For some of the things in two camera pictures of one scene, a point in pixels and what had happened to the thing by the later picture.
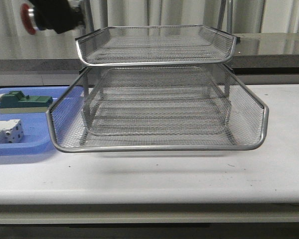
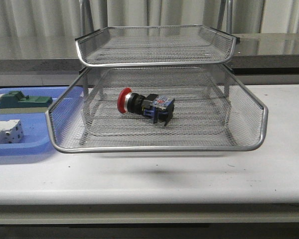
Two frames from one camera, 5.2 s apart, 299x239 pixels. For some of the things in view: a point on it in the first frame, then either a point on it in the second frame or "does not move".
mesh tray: (156, 117) does not move
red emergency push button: (27, 22) to (159, 107)
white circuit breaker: (6, 131) does not move
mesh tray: (156, 107) does not move
